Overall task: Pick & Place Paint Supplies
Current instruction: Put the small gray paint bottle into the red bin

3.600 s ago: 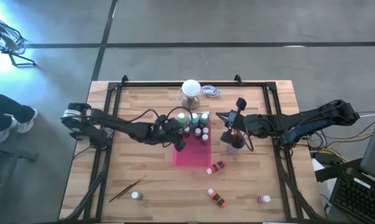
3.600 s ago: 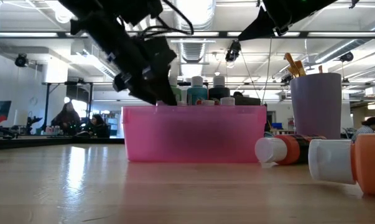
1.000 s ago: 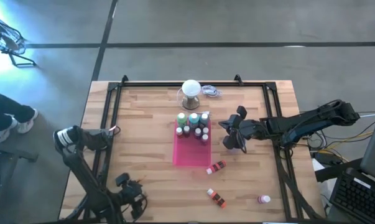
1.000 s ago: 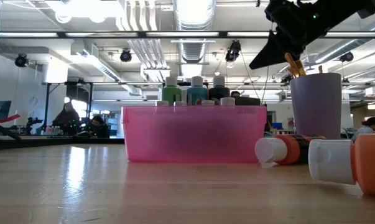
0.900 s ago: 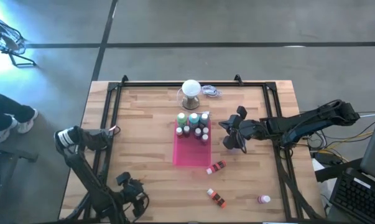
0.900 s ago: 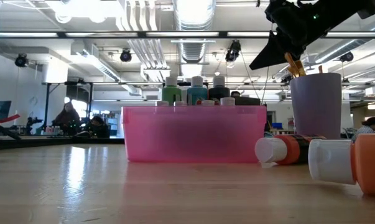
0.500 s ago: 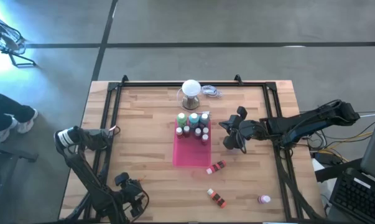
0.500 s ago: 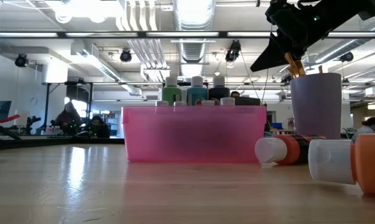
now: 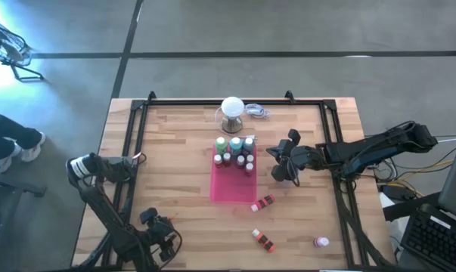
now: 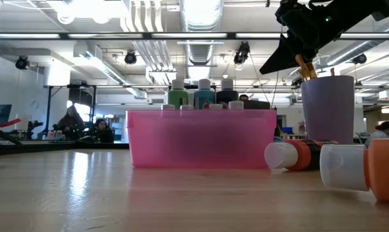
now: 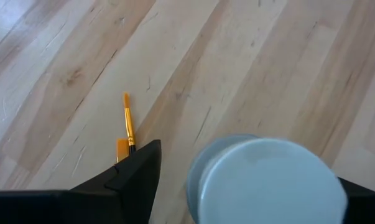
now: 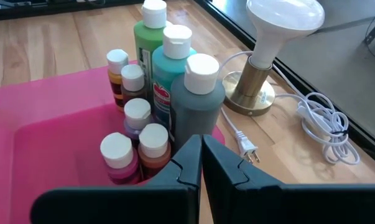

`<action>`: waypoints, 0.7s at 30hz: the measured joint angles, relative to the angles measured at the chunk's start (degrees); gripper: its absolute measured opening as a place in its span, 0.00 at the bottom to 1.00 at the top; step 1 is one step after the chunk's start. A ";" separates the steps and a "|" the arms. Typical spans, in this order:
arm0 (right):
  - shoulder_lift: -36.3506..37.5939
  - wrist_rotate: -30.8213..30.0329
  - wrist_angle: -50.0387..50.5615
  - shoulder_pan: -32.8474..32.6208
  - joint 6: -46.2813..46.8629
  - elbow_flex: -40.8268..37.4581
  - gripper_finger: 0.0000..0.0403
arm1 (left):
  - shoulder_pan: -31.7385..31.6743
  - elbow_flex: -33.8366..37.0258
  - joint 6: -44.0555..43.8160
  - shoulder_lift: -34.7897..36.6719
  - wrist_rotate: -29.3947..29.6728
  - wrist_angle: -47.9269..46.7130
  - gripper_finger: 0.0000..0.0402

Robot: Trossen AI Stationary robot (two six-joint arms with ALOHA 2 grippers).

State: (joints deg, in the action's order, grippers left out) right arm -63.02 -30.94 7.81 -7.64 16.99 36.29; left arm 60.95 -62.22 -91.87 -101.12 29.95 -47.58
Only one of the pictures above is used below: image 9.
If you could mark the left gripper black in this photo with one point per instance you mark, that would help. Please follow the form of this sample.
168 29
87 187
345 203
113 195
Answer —
161 228

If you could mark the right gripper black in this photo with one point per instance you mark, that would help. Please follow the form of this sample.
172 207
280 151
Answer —
303 156

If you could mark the grey paint bottle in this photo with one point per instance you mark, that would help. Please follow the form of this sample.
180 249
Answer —
248 144

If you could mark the reddish brown paint bottle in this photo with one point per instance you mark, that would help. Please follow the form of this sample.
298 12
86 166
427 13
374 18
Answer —
249 169

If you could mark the large teal paint bottle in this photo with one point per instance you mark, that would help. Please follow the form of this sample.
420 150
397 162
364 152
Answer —
235 144

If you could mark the red paint bottle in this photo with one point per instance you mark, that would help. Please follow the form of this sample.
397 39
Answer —
263 203

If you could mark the pink plastic tray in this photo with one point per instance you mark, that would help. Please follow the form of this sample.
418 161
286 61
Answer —
233 185

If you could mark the green paint bottle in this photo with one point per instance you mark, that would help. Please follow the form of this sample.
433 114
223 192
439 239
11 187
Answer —
221 145

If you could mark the orange paint bottle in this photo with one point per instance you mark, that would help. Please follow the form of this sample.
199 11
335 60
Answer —
264 241

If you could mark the pink paint bottle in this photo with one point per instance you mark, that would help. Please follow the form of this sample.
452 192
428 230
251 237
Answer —
321 242

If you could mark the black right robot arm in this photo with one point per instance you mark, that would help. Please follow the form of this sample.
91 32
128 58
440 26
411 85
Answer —
382 147

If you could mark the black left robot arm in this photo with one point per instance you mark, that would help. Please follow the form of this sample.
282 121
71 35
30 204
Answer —
95 168

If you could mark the white dome glass jar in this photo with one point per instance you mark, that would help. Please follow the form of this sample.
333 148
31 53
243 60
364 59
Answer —
232 109

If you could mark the black power brick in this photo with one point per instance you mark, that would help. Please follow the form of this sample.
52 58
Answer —
399 191

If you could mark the black side cart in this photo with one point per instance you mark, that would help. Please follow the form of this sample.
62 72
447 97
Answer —
8 183

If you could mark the black keyboard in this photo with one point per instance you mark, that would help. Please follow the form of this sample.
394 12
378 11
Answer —
435 242

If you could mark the person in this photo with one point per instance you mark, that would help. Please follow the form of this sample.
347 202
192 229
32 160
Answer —
4 132

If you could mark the black floor fan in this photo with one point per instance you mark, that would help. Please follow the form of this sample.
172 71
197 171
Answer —
6 47

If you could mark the black metal table frame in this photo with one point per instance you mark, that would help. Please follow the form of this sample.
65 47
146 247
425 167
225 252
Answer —
197 102

